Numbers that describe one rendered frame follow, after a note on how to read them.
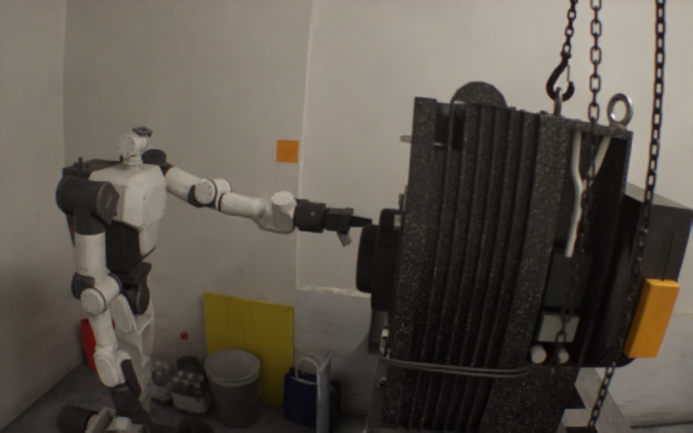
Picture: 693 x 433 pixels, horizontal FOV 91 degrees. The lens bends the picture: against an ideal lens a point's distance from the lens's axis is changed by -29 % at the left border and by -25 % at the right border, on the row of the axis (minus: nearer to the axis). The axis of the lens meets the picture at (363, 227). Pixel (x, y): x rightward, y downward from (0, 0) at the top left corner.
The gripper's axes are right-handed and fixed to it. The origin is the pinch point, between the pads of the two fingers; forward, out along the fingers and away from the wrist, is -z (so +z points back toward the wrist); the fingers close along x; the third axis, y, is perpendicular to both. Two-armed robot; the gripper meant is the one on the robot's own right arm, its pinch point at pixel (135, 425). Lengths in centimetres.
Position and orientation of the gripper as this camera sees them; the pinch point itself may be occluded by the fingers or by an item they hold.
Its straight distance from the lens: 156.0
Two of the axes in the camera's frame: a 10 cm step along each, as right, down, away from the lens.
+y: -0.4, -2.8, 9.6
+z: -0.3, -9.6, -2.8
